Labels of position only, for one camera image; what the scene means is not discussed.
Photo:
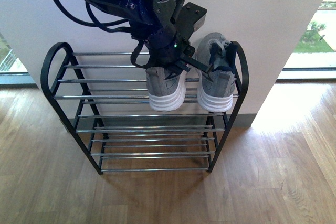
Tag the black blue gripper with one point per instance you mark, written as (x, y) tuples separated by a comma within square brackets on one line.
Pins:
[(166, 49)]

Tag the grey sneaker white sole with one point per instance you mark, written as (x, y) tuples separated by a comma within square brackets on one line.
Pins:
[(215, 89)]

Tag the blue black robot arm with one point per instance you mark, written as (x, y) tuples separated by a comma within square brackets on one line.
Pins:
[(163, 26)]

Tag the black metal shoe rack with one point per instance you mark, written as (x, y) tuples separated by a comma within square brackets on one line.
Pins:
[(175, 141)]

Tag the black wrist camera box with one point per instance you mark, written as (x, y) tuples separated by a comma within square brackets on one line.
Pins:
[(190, 19)]

